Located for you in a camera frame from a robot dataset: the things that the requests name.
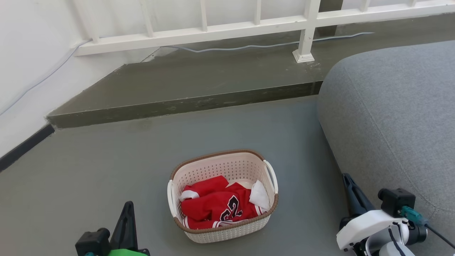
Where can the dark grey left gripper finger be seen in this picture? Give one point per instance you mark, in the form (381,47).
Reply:
(119,234)
(131,231)

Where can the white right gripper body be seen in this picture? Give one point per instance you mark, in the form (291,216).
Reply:
(369,225)

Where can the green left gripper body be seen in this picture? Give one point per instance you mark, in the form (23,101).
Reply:
(126,252)

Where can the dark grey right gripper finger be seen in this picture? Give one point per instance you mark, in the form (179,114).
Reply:
(355,199)

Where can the cream plastic laundry basket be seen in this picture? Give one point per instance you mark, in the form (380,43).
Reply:
(220,167)

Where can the red basketball jersey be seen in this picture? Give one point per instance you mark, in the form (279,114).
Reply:
(209,208)

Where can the grey fabric sofa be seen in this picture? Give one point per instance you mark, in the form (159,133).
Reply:
(394,113)

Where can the white cloth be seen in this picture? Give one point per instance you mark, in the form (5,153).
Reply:
(259,196)

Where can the black baseboard strip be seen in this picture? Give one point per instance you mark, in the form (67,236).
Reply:
(25,145)

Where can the white railing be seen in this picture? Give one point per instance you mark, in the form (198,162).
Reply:
(199,33)

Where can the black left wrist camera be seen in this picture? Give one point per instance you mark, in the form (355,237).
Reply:
(93,242)

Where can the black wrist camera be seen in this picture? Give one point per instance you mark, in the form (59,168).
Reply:
(93,242)
(395,201)

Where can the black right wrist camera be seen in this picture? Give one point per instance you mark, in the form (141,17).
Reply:
(395,201)

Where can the teal right camera connector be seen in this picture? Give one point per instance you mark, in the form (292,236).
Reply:
(413,215)

